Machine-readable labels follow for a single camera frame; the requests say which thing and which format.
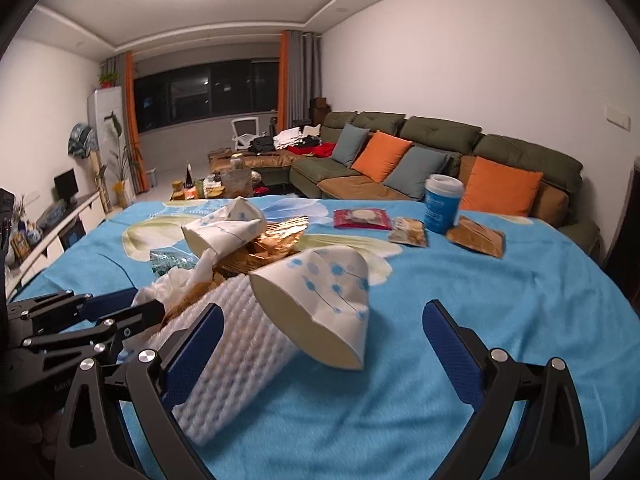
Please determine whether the red cloth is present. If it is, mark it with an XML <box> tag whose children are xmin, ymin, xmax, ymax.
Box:
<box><xmin>287</xmin><ymin>142</ymin><xmax>337</xmax><ymax>159</ymax></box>

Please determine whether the blue floral blanket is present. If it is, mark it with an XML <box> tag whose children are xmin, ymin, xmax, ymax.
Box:
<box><xmin>10</xmin><ymin>195</ymin><xmax>632</xmax><ymax>480</ymax></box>

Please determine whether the white office chair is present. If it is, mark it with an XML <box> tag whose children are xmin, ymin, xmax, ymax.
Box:
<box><xmin>231</xmin><ymin>117</ymin><xmax>261</xmax><ymax>151</ymax></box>

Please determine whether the small grey-blue cushion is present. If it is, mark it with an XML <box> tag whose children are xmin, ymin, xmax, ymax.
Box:
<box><xmin>331</xmin><ymin>123</ymin><xmax>371</xmax><ymax>167</ymax></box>

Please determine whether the brown snack packet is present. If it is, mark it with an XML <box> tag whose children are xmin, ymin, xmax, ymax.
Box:
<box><xmin>445</xmin><ymin>215</ymin><xmax>507</xmax><ymax>260</ymax></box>

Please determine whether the white woven basket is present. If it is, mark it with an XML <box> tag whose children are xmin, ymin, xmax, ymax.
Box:
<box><xmin>117</xmin><ymin>272</ymin><xmax>303</xmax><ymax>447</ymax></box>

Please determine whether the clear yellow snack packet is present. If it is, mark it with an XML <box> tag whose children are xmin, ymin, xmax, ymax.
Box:
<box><xmin>388</xmin><ymin>216</ymin><xmax>429</xmax><ymax>248</ymax></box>

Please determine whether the orange and grey curtain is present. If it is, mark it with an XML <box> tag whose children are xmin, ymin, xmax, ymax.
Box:
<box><xmin>276</xmin><ymin>30</ymin><xmax>322</xmax><ymax>131</ymax></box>
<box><xmin>102</xmin><ymin>51</ymin><xmax>148</xmax><ymax>194</ymax></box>

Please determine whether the orange cushion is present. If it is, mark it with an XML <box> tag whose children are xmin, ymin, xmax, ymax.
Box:
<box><xmin>351</xmin><ymin>130</ymin><xmax>413</xmax><ymax>184</ymax></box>
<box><xmin>459</xmin><ymin>156</ymin><xmax>544</xmax><ymax>218</ymax></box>

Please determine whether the blue cup with white lid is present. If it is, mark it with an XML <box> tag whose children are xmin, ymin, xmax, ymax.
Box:
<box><xmin>424</xmin><ymin>174</ymin><xmax>466</xmax><ymax>235</ymax></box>

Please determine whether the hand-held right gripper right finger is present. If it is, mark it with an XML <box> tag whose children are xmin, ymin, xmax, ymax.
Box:
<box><xmin>422</xmin><ymin>299</ymin><xmax>591</xmax><ymax>480</ymax></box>

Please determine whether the small crushed dotted paper cup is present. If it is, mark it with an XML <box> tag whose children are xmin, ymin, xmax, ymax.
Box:
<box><xmin>181</xmin><ymin>198</ymin><xmax>268</xmax><ymax>257</ymax></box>

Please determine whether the white wall switch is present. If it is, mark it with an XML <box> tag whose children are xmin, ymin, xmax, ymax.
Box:
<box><xmin>603</xmin><ymin>106</ymin><xmax>632</xmax><ymax>131</ymax></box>

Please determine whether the red snack packet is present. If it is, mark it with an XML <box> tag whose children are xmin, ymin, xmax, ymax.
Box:
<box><xmin>332</xmin><ymin>208</ymin><xmax>395</xmax><ymax>231</ymax></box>

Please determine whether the teal crumpled wrapper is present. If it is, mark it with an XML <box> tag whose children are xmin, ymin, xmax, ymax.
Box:
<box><xmin>149</xmin><ymin>250</ymin><xmax>198</xmax><ymax>276</ymax></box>

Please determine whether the dark wooden box stack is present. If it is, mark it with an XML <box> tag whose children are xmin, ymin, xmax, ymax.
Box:
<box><xmin>310</xmin><ymin>97</ymin><xmax>332</xmax><ymax>126</ymax></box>

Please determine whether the green corner sofa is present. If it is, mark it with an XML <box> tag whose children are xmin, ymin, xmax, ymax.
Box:
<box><xmin>207</xmin><ymin>110</ymin><xmax>601</xmax><ymax>261</ymax></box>

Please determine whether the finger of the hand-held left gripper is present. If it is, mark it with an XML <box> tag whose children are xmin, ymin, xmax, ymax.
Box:
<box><xmin>20</xmin><ymin>301</ymin><xmax>167</xmax><ymax>361</ymax></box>
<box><xmin>9</xmin><ymin>289</ymin><xmax>139</xmax><ymax>333</ymax></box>

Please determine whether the white long cabinet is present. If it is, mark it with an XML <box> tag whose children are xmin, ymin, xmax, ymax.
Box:
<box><xmin>5</xmin><ymin>191</ymin><xmax>103</xmax><ymax>286</ymax></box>

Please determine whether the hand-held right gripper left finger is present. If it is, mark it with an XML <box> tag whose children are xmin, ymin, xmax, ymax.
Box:
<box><xmin>52</xmin><ymin>302</ymin><xmax>226</xmax><ymax>480</ymax></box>

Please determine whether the gold foil snack wrapper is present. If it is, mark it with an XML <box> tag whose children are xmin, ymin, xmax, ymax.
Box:
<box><xmin>215</xmin><ymin>216</ymin><xmax>311</xmax><ymax>279</ymax></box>

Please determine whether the group of jars and bottles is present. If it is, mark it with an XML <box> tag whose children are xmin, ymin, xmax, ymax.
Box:
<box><xmin>170</xmin><ymin>160</ymin><xmax>271</xmax><ymax>202</ymax></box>

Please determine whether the black monitor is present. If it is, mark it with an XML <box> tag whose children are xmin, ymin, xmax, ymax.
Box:
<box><xmin>53</xmin><ymin>169</ymin><xmax>80</xmax><ymax>206</ymax></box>

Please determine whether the white crumpled tissue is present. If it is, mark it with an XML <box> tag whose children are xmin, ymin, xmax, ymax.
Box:
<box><xmin>132</xmin><ymin>250</ymin><xmax>219</xmax><ymax>307</ymax></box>

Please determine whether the dark window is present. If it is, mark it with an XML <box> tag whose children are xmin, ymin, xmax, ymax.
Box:
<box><xmin>132</xmin><ymin>57</ymin><xmax>281</xmax><ymax>133</ymax></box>

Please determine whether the white standing air conditioner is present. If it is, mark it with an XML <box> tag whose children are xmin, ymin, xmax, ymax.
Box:
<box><xmin>87</xmin><ymin>86</ymin><xmax>132</xmax><ymax>208</ymax></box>

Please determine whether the pile of clothes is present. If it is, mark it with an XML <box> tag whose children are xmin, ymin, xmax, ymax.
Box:
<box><xmin>248</xmin><ymin>125</ymin><xmax>321</xmax><ymax>154</ymax></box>

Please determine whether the tall potted plant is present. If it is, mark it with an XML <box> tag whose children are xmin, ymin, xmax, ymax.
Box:
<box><xmin>97</xmin><ymin>115</ymin><xmax>144</xmax><ymax>211</ymax></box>

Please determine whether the large grey-blue cushion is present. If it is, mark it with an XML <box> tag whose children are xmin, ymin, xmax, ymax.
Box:
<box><xmin>384</xmin><ymin>146</ymin><xmax>451</xmax><ymax>201</ymax></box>

